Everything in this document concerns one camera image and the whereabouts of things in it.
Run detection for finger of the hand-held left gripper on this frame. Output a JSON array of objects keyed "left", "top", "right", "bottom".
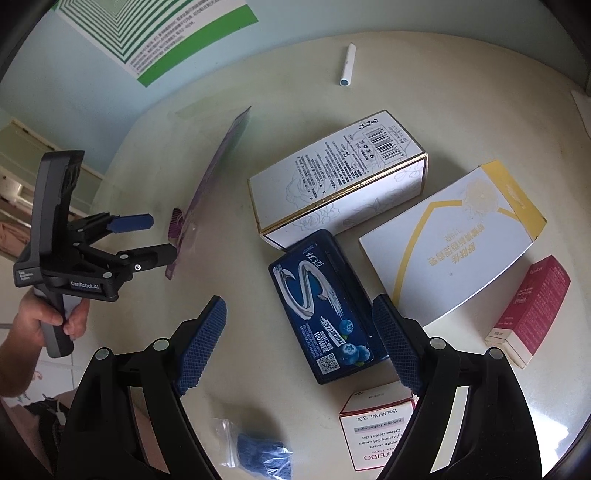
[
  {"left": 76, "top": 244, "right": 178, "bottom": 301},
  {"left": 69, "top": 212, "right": 154, "bottom": 250}
]

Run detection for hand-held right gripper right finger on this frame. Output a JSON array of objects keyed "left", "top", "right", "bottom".
[{"left": 372, "top": 293, "right": 543, "bottom": 480}]

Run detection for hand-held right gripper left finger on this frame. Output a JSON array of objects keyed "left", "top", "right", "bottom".
[{"left": 55, "top": 295, "right": 227, "bottom": 480}]

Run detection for purple plastic packet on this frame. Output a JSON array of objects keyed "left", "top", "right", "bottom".
[{"left": 164, "top": 106, "right": 252, "bottom": 280}]

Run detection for white and yellow soap box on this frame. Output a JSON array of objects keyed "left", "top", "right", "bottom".
[{"left": 359, "top": 161, "right": 549, "bottom": 328}]

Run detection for white marker pen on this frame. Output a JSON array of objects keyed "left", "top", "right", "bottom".
[{"left": 338, "top": 42, "right": 358, "bottom": 88}]

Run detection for person's left forearm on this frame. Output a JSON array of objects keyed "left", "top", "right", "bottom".
[{"left": 0, "top": 320, "right": 47, "bottom": 398}]

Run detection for person's left hand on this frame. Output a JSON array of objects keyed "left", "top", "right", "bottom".
[{"left": 14, "top": 287, "right": 90, "bottom": 341}]

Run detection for pale cabinet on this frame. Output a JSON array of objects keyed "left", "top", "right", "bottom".
[{"left": 0, "top": 117, "right": 102, "bottom": 227}]

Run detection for red and white cream box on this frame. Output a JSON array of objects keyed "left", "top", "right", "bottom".
[{"left": 338, "top": 381, "right": 419, "bottom": 472}]

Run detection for blue chewing gum box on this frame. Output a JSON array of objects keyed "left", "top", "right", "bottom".
[{"left": 269, "top": 228, "right": 389, "bottom": 386}]

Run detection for clear zip bag blue contents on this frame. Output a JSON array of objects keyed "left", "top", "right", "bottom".
[{"left": 212, "top": 418, "right": 294, "bottom": 480}]

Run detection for pink carton box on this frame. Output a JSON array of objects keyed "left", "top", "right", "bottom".
[{"left": 485, "top": 255, "right": 572, "bottom": 369}]

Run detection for black shoe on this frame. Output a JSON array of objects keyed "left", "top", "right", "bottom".
[{"left": 23, "top": 394, "right": 71, "bottom": 462}]

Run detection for white floral gold-trimmed box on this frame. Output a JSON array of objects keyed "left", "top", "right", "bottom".
[{"left": 247, "top": 110, "right": 429, "bottom": 252}]

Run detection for white flat object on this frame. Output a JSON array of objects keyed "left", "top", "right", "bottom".
[{"left": 570, "top": 88, "right": 591, "bottom": 125}]

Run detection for green striped wall poster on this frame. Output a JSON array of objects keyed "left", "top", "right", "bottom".
[{"left": 55, "top": 0, "right": 259, "bottom": 88}]

